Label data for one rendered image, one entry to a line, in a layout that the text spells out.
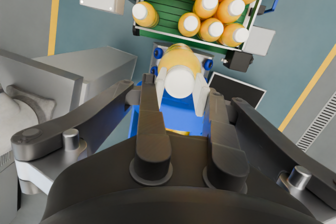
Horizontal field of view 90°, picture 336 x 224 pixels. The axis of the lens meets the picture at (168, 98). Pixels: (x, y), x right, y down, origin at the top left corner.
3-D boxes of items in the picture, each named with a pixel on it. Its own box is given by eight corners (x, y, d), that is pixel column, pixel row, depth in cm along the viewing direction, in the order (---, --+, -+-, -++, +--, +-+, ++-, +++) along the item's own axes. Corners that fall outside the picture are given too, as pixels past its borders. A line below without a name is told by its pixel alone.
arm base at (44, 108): (4, 132, 69) (-10, 140, 63) (9, 83, 62) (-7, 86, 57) (48, 148, 70) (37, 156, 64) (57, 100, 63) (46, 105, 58)
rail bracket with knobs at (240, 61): (217, 63, 72) (223, 68, 63) (222, 46, 70) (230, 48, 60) (239, 68, 72) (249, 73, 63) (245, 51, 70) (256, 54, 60)
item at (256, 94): (162, 179, 214) (161, 189, 200) (210, 68, 162) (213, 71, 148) (200, 190, 218) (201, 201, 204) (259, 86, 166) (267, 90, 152)
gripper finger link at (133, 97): (150, 109, 15) (116, 104, 15) (156, 91, 19) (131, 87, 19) (152, 93, 14) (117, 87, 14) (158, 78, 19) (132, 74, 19)
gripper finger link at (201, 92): (202, 87, 15) (210, 88, 15) (196, 72, 22) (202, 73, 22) (195, 116, 16) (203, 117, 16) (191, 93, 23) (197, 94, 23)
